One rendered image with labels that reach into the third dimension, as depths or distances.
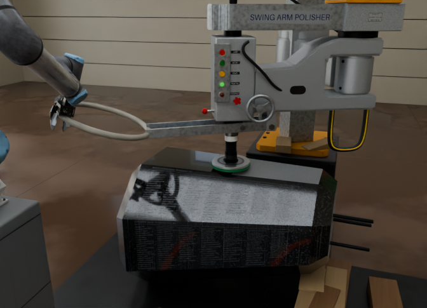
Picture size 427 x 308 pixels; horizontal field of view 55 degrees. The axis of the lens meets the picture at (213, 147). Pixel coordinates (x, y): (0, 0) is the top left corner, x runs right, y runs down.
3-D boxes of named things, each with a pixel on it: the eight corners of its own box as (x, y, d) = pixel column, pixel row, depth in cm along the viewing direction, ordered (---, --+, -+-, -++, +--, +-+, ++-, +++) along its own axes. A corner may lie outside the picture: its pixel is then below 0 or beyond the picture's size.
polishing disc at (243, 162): (203, 162, 229) (203, 160, 229) (229, 153, 244) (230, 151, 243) (231, 173, 215) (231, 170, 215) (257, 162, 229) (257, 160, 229)
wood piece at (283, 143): (276, 143, 288) (276, 136, 286) (290, 144, 286) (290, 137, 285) (275, 152, 269) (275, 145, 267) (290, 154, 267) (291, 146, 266)
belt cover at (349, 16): (376, 35, 229) (380, 3, 223) (401, 38, 205) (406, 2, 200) (204, 36, 218) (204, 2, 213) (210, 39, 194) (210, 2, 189)
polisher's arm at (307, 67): (356, 119, 241) (366, 32, 225) (375, 130, 219) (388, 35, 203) (232, 122, 233) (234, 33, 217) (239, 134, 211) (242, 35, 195)
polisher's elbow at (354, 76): (326, 89, 231) (330, 53, 224) (357, 87, 235) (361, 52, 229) (344, 95, 213) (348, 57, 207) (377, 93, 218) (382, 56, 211)
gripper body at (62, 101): (57, 117, 191) (62, 92, 187) (52, 110, 197) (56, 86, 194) (74, 119, 196) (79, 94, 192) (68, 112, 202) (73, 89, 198)
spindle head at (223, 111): (273, 115, 235) (277, 33, 220) (283, 125, 214) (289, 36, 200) (210, 117, 231) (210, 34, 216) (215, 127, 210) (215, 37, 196)
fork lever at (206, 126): (269, 122, 234) (269, 113, 233) (278, 131, 216) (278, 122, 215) (147, 130, 228) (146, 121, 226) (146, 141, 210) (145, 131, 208)
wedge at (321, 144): (326, 143, 286) (326, 136, 285) (334, 148, 277) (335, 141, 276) (300, 147, 280) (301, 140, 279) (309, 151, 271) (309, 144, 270)
